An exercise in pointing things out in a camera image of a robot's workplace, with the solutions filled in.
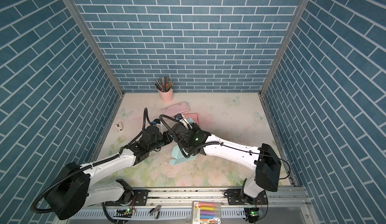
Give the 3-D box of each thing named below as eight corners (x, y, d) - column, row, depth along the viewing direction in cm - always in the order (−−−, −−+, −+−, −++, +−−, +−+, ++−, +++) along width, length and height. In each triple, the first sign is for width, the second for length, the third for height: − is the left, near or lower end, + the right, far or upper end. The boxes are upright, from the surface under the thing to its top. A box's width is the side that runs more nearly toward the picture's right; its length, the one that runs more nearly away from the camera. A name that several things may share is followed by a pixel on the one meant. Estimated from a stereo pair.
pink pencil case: (163, 119, 106) (162, 116, 104) (160, 110, 111) (160, 108, 109) (191, 110, 112) (191, 107, 110) (187, 102, 117) (187, 100, 115)
